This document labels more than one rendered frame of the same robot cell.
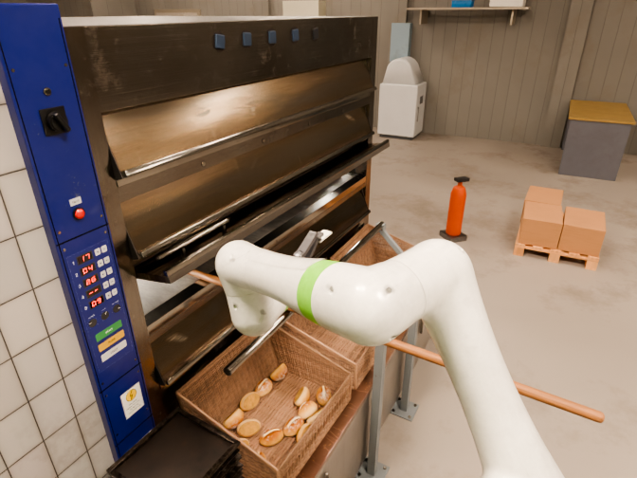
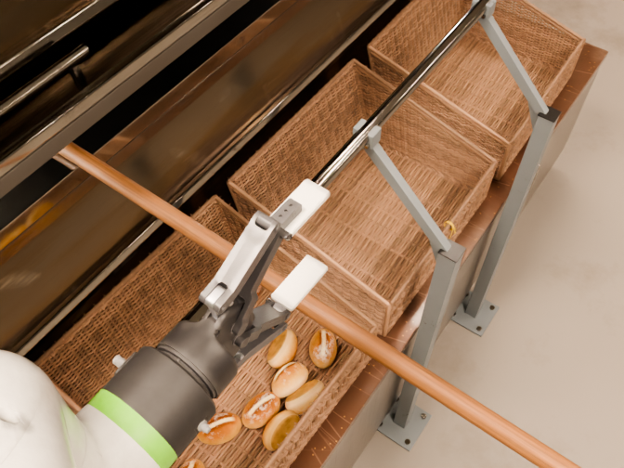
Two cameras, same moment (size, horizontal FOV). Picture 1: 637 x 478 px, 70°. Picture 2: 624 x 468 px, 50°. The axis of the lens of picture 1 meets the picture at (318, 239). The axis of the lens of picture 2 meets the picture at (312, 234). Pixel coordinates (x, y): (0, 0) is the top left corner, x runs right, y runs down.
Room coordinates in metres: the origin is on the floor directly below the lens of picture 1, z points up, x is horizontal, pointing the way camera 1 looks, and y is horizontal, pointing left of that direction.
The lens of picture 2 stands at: (0.77, -0.06, 2.08)
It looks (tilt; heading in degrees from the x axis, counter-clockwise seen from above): 54 degrees down; 6
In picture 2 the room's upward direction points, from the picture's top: straight up
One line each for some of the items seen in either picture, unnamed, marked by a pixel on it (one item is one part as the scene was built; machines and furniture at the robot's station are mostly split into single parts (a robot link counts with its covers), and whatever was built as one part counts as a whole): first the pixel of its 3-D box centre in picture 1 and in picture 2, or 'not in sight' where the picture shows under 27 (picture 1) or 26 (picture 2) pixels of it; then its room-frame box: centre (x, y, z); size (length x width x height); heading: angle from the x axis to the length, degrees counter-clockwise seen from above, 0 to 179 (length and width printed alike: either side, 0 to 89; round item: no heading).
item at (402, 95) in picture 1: (403, 98); not in sight; (8.64, -1.57, 0.69); 0.73 x 0.59 x 1.38; 63
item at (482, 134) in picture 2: (384, 266); (476, 61); (2.44, -0.40, 0.72); 0.56 x 0.49 x 0.28; 151
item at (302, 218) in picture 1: (285, 229); (266, 5); (2.05, 0.16, 1.16); 1.80 x 0.06 x 0.04; 150
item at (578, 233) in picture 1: (558, 223); not in sight; (4.21, -2.44, 0.19); 1.06 x 0.74 x 0.38; 151
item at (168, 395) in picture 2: not in sight; (159, 396); (1.00, 0.10, 1.49); 0.12 x 0.06 x 0.09; 59
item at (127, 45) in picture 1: (278, 47); not in sight; (2.05, 0.16, 2.00); 1.80 x 0.08 x 0.21; 150
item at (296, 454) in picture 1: (270, 395); (219, 359); (1.39, 0.20, 0.72); 0.56 x 0.49 x 0.28; 149
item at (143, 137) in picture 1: (284, 97); not in sight; (2.03, 0.14, 1.80); 1.79 x 0.11 x 0.19; 150
